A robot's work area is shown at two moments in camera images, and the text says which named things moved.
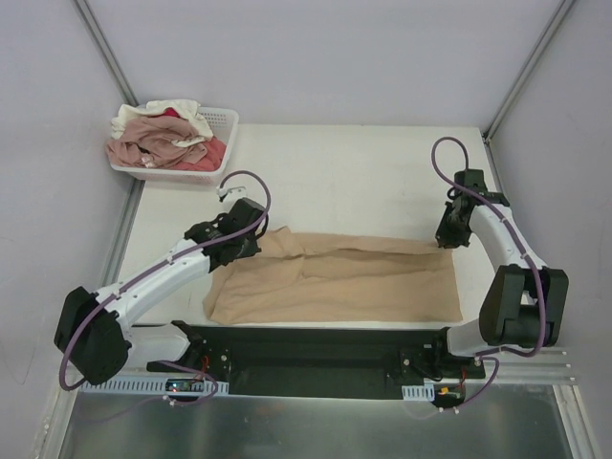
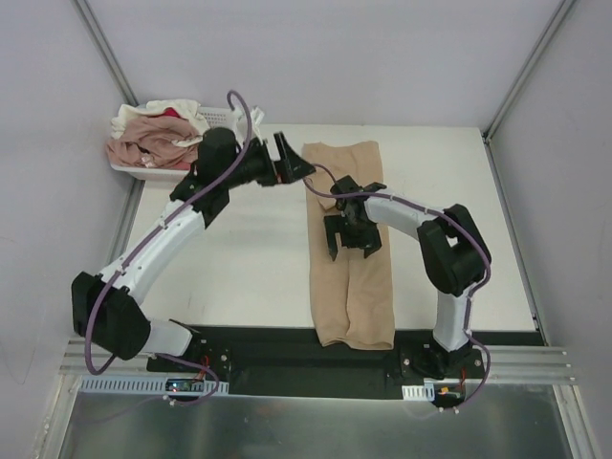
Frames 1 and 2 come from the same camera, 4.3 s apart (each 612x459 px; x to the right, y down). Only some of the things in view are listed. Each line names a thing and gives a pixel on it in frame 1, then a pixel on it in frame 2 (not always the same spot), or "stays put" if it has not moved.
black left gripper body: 234,250 to 275,163
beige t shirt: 306,278 to 350,295
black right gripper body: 449,234 to 354,229
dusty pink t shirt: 148,142 stays put
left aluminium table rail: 119,245 stays put
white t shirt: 189,110 stays put
